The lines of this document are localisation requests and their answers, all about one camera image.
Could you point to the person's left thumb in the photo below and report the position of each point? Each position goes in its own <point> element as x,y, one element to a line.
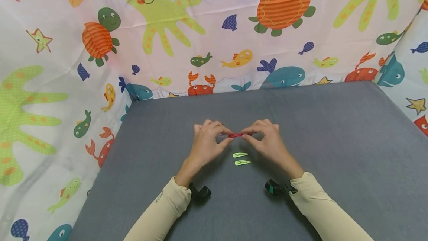
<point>224,143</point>

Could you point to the green hair clip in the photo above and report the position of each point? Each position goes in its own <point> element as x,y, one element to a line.
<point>240,154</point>
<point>242,162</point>

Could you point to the person's left index finger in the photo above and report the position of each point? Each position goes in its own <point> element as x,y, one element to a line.
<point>223,129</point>

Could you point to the person's left hand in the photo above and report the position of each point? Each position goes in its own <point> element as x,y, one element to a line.
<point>203,148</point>

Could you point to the red hair clip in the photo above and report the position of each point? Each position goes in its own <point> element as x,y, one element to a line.
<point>235,135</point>

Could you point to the person's right fingers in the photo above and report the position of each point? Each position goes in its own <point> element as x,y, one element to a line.
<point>269,123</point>

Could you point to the person's left forearm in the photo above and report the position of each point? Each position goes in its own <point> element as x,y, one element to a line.
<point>159,211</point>

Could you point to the person's right thumb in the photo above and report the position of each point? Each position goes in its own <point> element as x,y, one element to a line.
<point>250,140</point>

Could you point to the person's left fingers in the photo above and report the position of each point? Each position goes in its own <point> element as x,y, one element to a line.
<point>204,123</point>

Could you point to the black wrist band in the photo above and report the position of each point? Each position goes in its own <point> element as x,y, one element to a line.
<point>199,192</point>
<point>277,188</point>

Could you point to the person's right hand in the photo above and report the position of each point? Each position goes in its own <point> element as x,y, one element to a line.
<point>271,146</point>

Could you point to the person's right forearm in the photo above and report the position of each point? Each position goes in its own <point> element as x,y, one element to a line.
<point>326,209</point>

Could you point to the person's right index finger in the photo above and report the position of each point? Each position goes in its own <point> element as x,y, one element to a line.
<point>250,129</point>

